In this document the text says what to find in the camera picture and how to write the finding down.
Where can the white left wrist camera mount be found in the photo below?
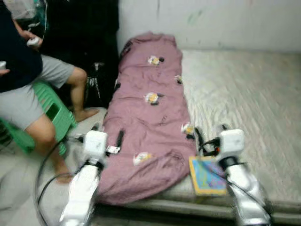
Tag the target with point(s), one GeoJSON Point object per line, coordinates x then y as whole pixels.
{"type": "Point", "coordinates": [95, 143]}

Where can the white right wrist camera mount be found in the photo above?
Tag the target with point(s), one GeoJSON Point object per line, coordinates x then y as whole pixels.
{"type": "Point", "coordinates": [231, 141]}

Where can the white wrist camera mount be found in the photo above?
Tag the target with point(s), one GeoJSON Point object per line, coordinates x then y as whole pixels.
{"type": "Point", "coordinates": [95, 143]}
{"type": "Point", "coordinates": [231, 141]}

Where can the white plastic bag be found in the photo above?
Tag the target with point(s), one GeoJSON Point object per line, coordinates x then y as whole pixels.
{"type": "Point", "coordinates": [19, 8]}

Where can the white quilted mattress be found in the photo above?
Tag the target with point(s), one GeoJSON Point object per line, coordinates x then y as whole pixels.
{"type": "Point", "coordinates": [249, 103]}

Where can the large black bag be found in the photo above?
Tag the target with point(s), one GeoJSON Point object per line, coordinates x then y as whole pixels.
{"type": "Point", "coordinates": [80, 33]}

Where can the person's left hand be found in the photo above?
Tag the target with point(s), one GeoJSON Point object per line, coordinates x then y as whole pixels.
{"type": "Point", "coordinates": [29, 35]}

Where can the white handheld controller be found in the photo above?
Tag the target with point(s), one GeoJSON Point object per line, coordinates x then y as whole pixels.
{"type": "Point", "coordinates": [2, 64]}
{"type": "Point", "coordinates": [34, 43]}

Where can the green plastic stool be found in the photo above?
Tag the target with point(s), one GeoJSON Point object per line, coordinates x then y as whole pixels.
{"type": "Point", "coordinates": [56, 113]}

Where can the blue yellow children's book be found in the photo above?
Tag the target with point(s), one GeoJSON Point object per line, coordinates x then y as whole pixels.
{"type": "Point", "coordinates": [204, 176]}

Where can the person in dark shirt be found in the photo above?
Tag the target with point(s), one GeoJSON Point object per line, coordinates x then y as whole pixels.
{"type": "Point", "coordinates": [19, 103]}

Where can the purple blanket with cartoon prints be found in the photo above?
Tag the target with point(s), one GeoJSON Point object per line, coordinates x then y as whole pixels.
{"type": "Point", "coordinates": [146, 141]}

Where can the person's right hand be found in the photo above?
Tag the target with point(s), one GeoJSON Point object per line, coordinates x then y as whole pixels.
{"type": "Point", "coordinates": [3, 72]}

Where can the dark bed frame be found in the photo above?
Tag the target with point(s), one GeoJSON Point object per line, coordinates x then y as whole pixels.
{"type": "Point", "coordinates": [188, 215]}

